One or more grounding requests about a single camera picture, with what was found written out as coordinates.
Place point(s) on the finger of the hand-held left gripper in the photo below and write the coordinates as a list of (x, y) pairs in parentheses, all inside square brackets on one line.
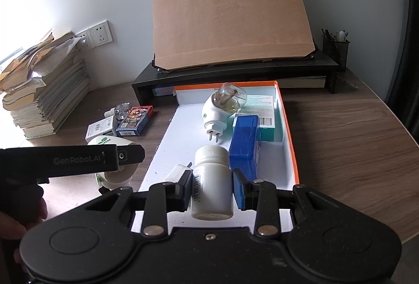
[(131, 154)]

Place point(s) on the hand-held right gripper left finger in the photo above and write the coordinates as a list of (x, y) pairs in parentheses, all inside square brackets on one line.
[(185, 187)]

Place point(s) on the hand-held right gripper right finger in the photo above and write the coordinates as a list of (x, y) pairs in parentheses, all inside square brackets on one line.
[(239, 189)]

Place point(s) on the white charger plug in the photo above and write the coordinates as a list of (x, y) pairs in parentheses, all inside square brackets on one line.
[(175, 172)]

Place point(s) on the white pill bottle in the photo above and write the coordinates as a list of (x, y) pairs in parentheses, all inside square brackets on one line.
[(212, 186)]

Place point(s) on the colourful card pack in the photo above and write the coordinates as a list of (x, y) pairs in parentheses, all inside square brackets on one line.
[(136, 118)]

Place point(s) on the small white box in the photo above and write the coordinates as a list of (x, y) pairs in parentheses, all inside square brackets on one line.
[(101, 128)]

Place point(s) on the clear glass refill bottle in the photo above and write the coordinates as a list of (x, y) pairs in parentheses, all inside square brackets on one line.
[(121, 110)]

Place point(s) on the blue plastic box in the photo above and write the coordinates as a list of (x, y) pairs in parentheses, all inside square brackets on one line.
[(244, 143)]

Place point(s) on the orange white cardboard box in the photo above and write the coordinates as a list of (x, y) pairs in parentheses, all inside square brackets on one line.
[(183, 140)]

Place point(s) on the green-dot white mosquito vaporizer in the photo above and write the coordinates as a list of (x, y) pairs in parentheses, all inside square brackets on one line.
[(214, 114)]

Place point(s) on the teal white bandage box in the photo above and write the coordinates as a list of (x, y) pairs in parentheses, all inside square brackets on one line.
[(265, 109)]

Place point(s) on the person's left hand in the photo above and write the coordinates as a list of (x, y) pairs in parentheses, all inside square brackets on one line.
[(23, 223)]

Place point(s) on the stack of books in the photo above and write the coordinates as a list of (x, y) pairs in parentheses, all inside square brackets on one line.
[(49, 97)]

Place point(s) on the blue white flat box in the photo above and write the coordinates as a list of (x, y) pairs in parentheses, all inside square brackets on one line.
[(162, 92)]

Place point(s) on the clear plastic bag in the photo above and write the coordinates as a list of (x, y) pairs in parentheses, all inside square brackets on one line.
[(55, 51)]

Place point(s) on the black monitor stand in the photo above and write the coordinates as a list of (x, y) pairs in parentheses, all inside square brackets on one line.
[(245, 71)]

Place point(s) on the book with pale pages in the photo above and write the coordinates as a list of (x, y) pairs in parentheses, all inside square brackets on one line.
[(304, 81)]

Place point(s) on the black mesh pen holder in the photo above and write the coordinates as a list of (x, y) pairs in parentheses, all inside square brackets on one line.
[(337, 53)]

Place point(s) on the brown cardboard sheet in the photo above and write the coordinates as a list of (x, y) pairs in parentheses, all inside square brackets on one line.
[(229, 15)]

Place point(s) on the black pen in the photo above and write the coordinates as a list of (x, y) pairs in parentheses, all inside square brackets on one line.
[(326, 32)]

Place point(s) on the white wall socket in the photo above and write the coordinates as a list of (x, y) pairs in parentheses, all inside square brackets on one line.
[(83, 38), (101, 33)]

